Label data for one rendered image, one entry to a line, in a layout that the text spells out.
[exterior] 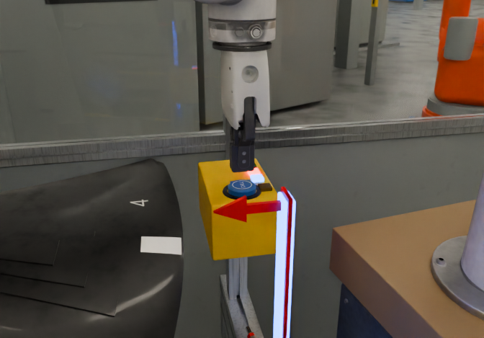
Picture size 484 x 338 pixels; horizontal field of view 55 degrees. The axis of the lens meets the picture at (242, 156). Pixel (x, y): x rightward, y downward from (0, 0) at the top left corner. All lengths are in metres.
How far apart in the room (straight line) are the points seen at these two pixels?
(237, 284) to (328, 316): 0.73
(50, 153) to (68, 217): 0.74
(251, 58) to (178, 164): 0.61
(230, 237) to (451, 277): 0.29
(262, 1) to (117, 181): 0.27
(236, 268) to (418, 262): 0.28
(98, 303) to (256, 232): 0.36
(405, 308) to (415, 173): 0.77
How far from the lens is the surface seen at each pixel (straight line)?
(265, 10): 0.57
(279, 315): 0.46
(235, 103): 0.57
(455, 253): 0.71
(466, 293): 0.64
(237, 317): 0.78
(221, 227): 0.65
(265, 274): 1.34
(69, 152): 1.14
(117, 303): 0.35
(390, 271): 0.66
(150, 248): 0.38
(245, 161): 0.64
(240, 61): 0.57
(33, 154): 1.15
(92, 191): 0.44
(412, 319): 0.62
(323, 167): 1.23
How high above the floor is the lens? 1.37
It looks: 22 degrees down
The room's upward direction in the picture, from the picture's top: straight up
